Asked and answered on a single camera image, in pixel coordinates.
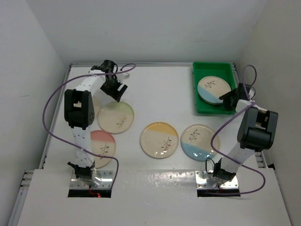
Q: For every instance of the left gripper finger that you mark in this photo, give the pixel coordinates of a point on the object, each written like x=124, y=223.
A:
x=121, y=92
x=112, y=91

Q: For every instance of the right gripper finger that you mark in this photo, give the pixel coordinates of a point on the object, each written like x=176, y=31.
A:
x=228, y=95
x=229, y=104

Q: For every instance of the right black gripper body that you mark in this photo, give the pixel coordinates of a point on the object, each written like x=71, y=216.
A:
x=235, y=96

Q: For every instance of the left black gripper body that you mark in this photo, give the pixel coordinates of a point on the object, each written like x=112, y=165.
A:
x=113, y=82

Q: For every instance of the pink and cream plate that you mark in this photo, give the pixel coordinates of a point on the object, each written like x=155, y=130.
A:
x=210, y=99

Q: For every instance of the blue and cream plate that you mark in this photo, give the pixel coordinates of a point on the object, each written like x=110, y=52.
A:
x=213, y=85

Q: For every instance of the green and cream plate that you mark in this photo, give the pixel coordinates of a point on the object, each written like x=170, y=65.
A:
x=97, y=106

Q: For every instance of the light green cream plate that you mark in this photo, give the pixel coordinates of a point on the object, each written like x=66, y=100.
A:
x=116, y=117

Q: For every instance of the red and cream plate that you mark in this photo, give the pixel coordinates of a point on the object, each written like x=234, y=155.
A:
x=102, y=143

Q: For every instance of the yellow and cream plate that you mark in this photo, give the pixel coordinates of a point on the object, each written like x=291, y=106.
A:
x=159, y=140

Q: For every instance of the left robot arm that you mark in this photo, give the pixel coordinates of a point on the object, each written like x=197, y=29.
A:
x=79, y=113

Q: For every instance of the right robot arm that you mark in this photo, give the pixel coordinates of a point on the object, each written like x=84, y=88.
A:
x=256, y=132

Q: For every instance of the green plastic bin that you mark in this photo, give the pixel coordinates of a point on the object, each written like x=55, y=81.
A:
x=221, y=70

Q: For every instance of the blue bottom cream plate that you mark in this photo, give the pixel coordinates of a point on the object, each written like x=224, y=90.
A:
x=196, y=142

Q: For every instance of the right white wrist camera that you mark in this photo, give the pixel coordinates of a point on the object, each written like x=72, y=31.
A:
x=252, y=93

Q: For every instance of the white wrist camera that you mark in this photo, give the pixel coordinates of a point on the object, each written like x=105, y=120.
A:
x=122, y=76
x=252, y=93

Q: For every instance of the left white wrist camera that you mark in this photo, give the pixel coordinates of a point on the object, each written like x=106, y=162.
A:
x=122, y=76

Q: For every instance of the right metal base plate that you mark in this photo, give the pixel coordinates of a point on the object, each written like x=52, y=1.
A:
x=205, y=181

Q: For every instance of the metal base plate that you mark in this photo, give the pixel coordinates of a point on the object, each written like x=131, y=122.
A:
x=101, y=179
x=205, y=181

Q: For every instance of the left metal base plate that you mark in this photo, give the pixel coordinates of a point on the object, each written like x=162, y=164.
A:
x=101, y=179

